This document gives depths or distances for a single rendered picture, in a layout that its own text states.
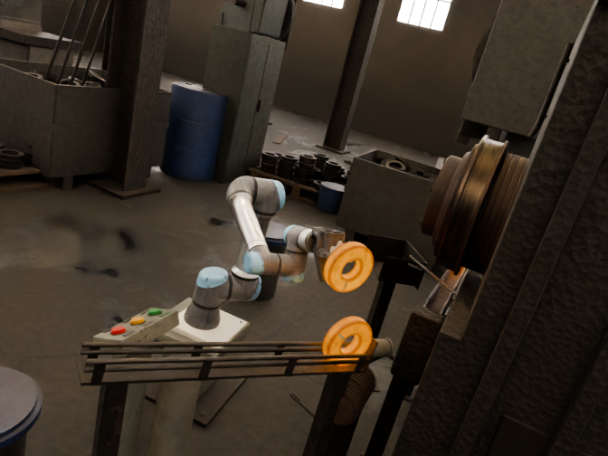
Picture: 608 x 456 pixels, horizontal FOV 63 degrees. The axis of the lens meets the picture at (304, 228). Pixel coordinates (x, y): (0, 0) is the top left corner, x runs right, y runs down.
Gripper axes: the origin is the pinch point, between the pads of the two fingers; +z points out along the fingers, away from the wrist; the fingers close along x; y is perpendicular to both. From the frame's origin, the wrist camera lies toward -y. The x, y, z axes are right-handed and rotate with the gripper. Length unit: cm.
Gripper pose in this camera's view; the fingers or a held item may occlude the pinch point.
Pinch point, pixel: (350, 261)
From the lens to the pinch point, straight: 147.0
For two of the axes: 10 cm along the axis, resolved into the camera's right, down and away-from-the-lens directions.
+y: 1.1, -9.9, -1.1
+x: 8.5, 0.3, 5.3
